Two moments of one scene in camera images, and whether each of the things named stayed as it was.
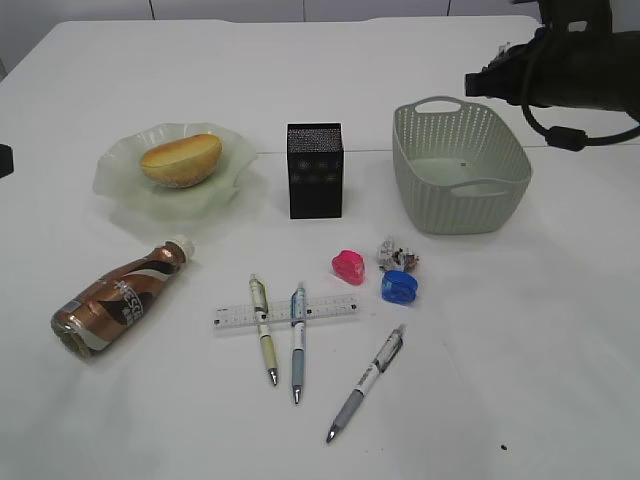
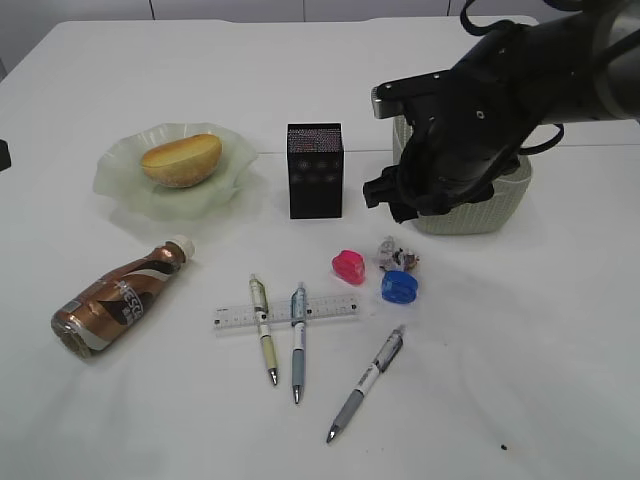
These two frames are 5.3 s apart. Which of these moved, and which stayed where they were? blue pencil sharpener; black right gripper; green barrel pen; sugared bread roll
Moved: black right gripper
Stayed: sugared bread roll; blue pencil sharpener; green barrel pen
